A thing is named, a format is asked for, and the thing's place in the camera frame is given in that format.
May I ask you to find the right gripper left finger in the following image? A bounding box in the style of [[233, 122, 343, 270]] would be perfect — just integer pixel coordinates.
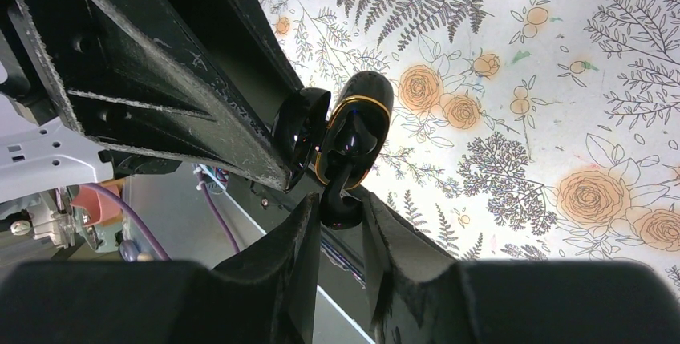
[[213, 192, 321, 343]]

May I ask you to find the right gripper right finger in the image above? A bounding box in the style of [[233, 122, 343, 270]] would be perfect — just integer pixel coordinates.
[[362, 193, 468, 343]]

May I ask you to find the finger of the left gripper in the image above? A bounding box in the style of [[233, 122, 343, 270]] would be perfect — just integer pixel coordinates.
[[168, 0, 306, 132], [1, 0, 289, 190]]

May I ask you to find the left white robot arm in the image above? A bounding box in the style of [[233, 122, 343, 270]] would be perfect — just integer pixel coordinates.
[[1, 0, 301, 200]]

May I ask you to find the floral patterned table mat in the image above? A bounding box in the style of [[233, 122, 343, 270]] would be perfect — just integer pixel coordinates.
[[259, 0, 679, 290]]

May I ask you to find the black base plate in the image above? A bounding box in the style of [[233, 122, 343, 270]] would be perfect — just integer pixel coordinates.
[[227, 173, 373, 340]]

